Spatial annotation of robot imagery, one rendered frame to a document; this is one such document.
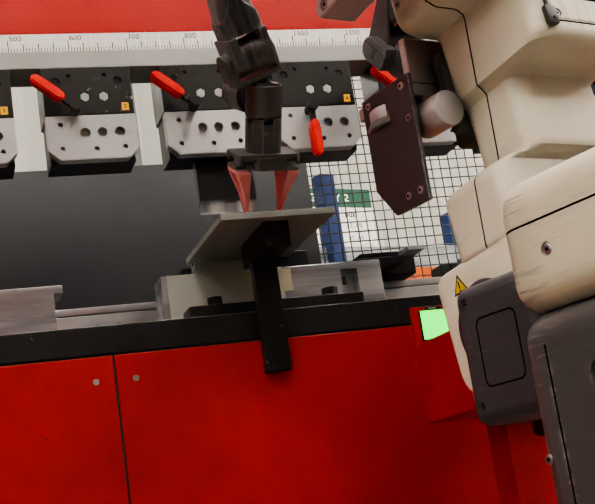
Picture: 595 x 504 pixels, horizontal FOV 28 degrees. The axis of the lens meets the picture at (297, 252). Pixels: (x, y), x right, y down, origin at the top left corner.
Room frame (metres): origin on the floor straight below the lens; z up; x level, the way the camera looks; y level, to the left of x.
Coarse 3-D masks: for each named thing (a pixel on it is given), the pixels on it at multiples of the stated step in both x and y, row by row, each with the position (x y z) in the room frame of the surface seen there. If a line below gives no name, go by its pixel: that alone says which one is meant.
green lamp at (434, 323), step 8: (424, 312) 1.85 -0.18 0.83; (432, 312) 1.85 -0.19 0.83; (440, 312) 1.86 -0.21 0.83; (424, 320) 1.85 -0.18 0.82; (432, 320) 1.85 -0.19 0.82; (440, 320) 1.86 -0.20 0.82; (424, 328) 1.85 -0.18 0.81; (432, 328) 1.85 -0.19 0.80; (440, 328) 1.86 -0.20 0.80; (448, 328) 1.86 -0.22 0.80; (424, 336) 1.85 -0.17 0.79; (432, 336) 1.85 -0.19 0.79
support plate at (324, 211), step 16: (320, 208) 1.77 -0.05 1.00; (224, 224) 1.74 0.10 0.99; (240, 224) 1.76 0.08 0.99; (256, 224) 1.77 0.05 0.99; (304, 224) 1.82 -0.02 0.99; (320, 224) 1.83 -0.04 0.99; (208, 240) 1.83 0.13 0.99; (224, 240) 1.84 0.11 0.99; (240, 240) 1.86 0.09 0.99; (304, 240) 1.92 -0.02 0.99; (192, 256) 1.92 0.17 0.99; (208, 256) 1.93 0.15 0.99; (224, 256) 1.95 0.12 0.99; (240, 256) 1.97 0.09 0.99
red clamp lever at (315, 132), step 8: (312, 104) 1.98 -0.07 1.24; (312, 112) 1.99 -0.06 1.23; (312, 120) 1.98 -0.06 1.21; (312, 128) 1.98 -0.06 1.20; (320, 128) 1.99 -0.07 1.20; (312, 136) 1.98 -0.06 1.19; (320, 136) 1.98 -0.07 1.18; (312, 144) 1.99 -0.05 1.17; (320, 144) 1.98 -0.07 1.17; (320, 152) 1.99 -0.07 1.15
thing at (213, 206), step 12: (204, 168) 1.99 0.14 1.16; (216, 168) 2.00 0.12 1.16; (204, 180) 1.99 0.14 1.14; (216, 180) 2.00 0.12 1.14; (228, 180) 2.00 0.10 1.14; (252, 180) 2.02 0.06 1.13; (204, 192) 1.99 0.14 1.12; (216, 192) 2.00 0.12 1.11; (228, 192) 2.00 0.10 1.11; (252, 192) 2.02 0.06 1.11; (204, 204) 2.00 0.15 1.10; (216, 204) 2.00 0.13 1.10; (228, 204) 2.01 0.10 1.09; (240, 204) 2.02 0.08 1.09; (252, 204) 2.02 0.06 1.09
